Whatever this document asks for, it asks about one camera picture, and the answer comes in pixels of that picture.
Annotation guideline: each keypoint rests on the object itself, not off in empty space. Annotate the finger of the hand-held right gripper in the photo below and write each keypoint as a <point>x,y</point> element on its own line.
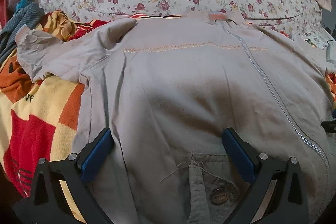
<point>330,127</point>

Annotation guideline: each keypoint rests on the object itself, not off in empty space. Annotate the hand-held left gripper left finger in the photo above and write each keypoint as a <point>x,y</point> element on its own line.
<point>95,158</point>

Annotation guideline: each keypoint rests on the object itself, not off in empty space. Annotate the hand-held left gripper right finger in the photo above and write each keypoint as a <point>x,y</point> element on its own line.
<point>239,158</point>

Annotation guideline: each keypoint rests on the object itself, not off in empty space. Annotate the grey zip jacket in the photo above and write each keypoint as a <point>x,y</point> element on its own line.
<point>183,77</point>

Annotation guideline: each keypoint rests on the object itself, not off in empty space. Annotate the orange red printed blanket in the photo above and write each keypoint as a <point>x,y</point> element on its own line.
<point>31,100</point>

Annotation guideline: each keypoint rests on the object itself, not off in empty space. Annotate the grey striped cloth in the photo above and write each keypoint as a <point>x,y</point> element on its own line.
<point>19,22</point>

